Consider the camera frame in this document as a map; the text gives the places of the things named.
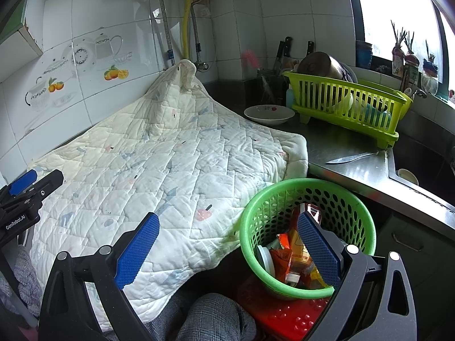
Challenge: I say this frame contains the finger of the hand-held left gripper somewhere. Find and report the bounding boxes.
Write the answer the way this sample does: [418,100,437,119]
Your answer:
[7,169,38,197]
[21,169,65,203]

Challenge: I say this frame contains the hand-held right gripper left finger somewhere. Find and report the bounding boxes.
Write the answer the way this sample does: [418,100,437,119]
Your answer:
[38,212,160,341]

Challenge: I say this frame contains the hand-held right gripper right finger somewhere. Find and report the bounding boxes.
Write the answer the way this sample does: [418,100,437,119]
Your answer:
[297,211,418,341]

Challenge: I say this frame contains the orange red drink carton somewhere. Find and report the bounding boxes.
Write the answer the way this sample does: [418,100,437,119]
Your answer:
[281,202,331,290]

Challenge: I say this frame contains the red snack wrapper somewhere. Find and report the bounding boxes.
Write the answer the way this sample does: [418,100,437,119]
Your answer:
[270,234,294,281]

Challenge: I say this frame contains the white plastic cup lid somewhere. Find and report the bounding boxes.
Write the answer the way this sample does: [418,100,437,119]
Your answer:
[256,245,276,278]

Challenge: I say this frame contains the green plastic basket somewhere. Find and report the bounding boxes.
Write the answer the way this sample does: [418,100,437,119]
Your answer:
[239,178,377,301]

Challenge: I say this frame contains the red plastic stool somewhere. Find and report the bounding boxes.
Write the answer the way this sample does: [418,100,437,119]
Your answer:
[236,273,335,341]

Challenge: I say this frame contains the steel kitchen knife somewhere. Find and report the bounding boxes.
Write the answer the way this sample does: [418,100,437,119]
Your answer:
[325,151,380,165]

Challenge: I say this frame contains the person's grey plaid trousers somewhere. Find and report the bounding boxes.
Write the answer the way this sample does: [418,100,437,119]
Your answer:
[0,247,257,341]

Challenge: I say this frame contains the cream quilted blanket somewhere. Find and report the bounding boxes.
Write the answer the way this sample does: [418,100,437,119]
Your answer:
[28,60,309,334]

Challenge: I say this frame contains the small white cup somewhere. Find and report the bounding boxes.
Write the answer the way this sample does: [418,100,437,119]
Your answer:
[397,169,420,186]

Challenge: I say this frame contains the steel sink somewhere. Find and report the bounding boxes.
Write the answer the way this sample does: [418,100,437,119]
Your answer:
[387,112,455,215]

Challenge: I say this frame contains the white plate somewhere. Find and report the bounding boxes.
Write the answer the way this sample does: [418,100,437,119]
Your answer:
[244,105,295,126]

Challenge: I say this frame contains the teal cup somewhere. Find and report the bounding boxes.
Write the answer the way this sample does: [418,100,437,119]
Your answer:
[364,104,392,125]

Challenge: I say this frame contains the white dish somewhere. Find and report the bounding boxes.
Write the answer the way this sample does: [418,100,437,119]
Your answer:
[330,92,358,113]

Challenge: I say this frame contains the lime green dish rack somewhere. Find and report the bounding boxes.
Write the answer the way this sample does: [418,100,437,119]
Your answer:
[283,71,413,150]

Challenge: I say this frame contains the clear utensil jar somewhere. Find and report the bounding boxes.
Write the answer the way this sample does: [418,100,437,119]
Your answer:
[257,69,280,104]

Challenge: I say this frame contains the metal pot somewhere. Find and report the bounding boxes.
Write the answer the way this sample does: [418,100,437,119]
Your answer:
[297,51,346,80]

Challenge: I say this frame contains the blue container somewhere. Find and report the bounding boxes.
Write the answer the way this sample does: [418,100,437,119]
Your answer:
[355,40,373,70]

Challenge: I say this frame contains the sprouting plant jar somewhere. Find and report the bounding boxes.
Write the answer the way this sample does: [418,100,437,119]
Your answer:
[422,40,440,96]
[403,31,421,93]
[390,20,406,80]

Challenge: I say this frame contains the grey pipe with valve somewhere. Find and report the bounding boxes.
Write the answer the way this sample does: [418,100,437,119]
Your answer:
[191,0,209,73]

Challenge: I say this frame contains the yellow gas pipe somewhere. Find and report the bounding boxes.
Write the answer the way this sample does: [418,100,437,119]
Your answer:
[182,0,194,61]

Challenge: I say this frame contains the green wall cabinet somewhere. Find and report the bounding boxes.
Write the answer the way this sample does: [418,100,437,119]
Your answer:
[0,0,44,57]

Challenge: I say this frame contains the flexible metal hose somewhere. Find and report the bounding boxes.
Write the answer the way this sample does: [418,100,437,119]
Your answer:
[147,0,175,66]

